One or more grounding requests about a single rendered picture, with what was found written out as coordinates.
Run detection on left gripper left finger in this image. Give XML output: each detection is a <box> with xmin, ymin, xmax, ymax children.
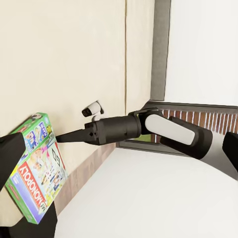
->
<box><xmin>0</xmin><ymin>132</ymin><xmax>26</xmax><ymax>191</ymax></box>

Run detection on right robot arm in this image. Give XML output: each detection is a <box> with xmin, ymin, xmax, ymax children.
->
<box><xmin>56</xmin><ymin>100</ymin><xmax>238</xmax><ymax>181</ymax></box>

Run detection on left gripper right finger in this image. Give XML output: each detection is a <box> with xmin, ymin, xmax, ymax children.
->
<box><xmin>222</xmin><ymin>131</ymin><xmax>238</xmax><ymax>172</ymax></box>

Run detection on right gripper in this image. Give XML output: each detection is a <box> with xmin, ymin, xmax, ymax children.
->
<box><xmin>56</xmin><ymin>116</ymin><xmax>127</xmax><ymax>146</ymax></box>

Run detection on board game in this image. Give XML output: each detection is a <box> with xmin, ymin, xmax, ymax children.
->
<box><xmin>5</xmin><ymin>113</ymin><xmax>68</xmax><ymax>224</ymax></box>

